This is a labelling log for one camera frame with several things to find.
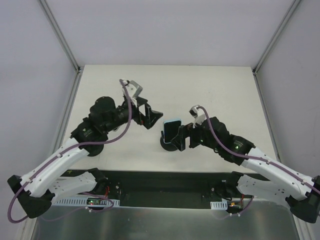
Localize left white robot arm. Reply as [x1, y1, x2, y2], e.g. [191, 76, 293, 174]
[7, 96, 163, 224]

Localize left white cable duct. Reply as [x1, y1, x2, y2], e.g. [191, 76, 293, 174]
[52, 196, 120, 208]

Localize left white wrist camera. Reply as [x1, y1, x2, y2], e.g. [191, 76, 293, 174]
[119, 79, 143, 106]

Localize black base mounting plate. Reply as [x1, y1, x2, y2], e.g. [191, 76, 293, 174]
[58, 169, 256, 210]

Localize right white cable duct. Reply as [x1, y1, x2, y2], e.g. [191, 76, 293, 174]
[210, 200, 235, 211]

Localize black phone stand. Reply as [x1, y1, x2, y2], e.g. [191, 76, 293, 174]
[159, 130, 180, 152]
[84, 142, 104, 157]

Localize aluminium frame post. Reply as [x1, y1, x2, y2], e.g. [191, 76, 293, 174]
[252, 0, 303, 76]
[37, 0, 81, 74]

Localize white cable duct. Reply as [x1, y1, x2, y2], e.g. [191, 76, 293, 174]
[52, 196, 120, 208]
[210, 200, 235, 211]

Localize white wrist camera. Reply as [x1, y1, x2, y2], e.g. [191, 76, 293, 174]
[189, 105, 207, 128]
[119, 79, 143, 106]

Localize left aluminium frame post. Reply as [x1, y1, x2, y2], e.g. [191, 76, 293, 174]
[37, 0, 81, 74]

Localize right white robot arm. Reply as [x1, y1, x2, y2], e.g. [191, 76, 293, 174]
[162, 117, 320, 224]

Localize phone blue case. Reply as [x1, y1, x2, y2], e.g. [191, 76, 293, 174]
[163, 118, 182, 144]

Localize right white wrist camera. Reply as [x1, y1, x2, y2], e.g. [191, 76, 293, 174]
[189, 105, 207, 128]

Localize right aluminium frame post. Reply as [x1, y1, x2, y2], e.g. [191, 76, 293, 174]
[252, 0, 303, 76]

